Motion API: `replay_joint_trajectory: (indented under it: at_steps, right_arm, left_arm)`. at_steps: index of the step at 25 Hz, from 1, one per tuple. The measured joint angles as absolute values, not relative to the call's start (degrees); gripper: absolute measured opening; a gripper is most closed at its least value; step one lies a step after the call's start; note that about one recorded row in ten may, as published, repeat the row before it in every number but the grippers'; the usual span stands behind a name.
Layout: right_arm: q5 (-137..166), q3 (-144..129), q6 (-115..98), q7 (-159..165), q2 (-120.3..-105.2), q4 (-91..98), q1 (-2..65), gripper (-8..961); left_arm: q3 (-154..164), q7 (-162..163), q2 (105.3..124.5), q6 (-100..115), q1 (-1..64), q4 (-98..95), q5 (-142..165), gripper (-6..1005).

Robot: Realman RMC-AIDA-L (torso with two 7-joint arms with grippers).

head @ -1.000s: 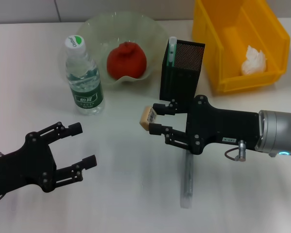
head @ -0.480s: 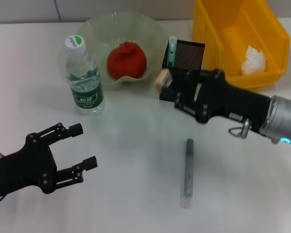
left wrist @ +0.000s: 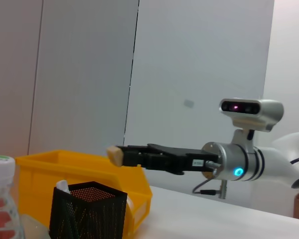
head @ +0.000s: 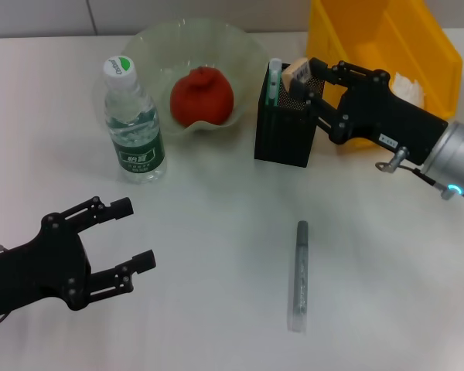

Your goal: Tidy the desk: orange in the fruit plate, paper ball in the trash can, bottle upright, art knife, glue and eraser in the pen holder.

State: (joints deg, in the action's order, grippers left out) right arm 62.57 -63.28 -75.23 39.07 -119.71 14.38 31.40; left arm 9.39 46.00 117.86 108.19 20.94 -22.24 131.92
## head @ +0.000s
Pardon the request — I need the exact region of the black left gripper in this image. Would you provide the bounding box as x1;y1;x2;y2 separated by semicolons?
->
0;196;157;318

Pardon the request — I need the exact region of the right arm cable with plug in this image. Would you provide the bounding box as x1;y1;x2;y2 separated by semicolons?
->
374;145;464;200

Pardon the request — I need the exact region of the yellow plastic storage bin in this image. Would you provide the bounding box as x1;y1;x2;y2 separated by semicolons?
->
305;0;464;151

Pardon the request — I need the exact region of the clear green-label water bottle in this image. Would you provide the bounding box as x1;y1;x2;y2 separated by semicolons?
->
102;55;168;185

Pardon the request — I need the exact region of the white paper ball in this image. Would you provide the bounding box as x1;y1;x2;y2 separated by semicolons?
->
390;71;427;110

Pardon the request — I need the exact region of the grey marker pen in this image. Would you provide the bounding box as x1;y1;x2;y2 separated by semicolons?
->
287;220;309;334

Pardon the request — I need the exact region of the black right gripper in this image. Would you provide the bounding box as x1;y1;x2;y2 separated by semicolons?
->
289;56;449;167

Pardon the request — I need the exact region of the green wavy glass fruit bowl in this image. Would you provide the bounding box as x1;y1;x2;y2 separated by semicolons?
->
118;17;270;146

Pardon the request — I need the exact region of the black mesh pen holder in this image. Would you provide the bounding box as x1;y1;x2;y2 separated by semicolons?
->
254;60;329;168

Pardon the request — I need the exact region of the beige eraser with barcode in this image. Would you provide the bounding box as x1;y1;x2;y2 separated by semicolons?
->
281;57;313;92

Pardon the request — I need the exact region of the green utility knife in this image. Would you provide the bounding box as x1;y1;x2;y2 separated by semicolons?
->
266;57;283;107

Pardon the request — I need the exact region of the orange knitted toy fruit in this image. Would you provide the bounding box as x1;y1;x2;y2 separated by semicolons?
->
169;66;236;127

